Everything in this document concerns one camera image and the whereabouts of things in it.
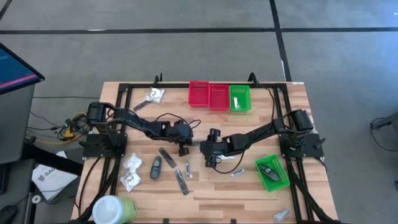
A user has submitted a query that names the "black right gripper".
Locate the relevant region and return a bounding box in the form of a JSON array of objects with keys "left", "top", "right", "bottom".
[{"left": 195, "top": 128, "right": 225, "bottom": 169}]

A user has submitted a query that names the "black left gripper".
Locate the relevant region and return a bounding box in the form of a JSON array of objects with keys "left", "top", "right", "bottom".
[{"left": 170, "top": 121, "right": 196, "bottom": 157}]

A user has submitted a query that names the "black nail file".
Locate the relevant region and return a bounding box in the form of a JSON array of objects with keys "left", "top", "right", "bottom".
[
  {"left": 157, "top": 147, "right": 177, "bottom": 169},
  {"left": 132, "top": 99, "right": 150, "bottom": 112},
  {"left": 174, "top": 169, "right": 190, "bottom": 196}
]

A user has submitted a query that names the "red plastic basket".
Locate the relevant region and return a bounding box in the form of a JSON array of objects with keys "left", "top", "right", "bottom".
[
  {"left": 188, "top": 80, "right": 210, "bottom": 108},
  {"left": 208, "top": 83, "right": 231, "bottom": 112}
]

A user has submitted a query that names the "green plastic basket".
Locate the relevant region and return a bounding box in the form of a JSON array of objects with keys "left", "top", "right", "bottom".
[
  {"left": 254, "top": 154, "right": 291, "bottom": 193},
  {"left": 229, "top": 85, "right": 252, "bottom": 113}
]

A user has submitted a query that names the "green white wipes canister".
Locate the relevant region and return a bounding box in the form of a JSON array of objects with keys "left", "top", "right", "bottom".
[{"left": 91, "top": 195, "right": 138, "bottom": 224}]

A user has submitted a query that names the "black desk beam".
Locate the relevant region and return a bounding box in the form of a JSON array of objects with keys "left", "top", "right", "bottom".
[{"left": 21, "top": 142, "right": 85, "bottom": 177}]

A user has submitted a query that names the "white printed booklet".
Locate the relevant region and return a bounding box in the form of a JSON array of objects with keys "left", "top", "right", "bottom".
[{"left": 31, "top": 151, "right": 78, "bottom": 202}]

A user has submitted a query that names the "computer monitor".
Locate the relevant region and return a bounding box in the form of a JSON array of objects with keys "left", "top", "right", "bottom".
[{"left": 0, "top": 42, "right": 45, "bottom": 96}]

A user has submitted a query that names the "black aluminium table frame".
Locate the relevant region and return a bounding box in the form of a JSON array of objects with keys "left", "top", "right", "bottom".
[{"left": 73, "top": 72, "right": 343, "bottom": 224}]

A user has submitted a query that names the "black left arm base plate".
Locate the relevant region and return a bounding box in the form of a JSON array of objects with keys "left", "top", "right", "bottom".
[{"left": 82, "top": 133, "right": 128, "bottom": 158}]

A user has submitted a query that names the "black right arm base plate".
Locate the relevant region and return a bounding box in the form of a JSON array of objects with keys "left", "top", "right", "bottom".
[{"left": 279, "top": 132, "right": 326, "bottom": 158}]

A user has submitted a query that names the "yellow cable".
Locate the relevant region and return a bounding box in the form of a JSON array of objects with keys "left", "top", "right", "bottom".
[{"left": 25, "top": 111, "right": 88, "bottom": 146}]

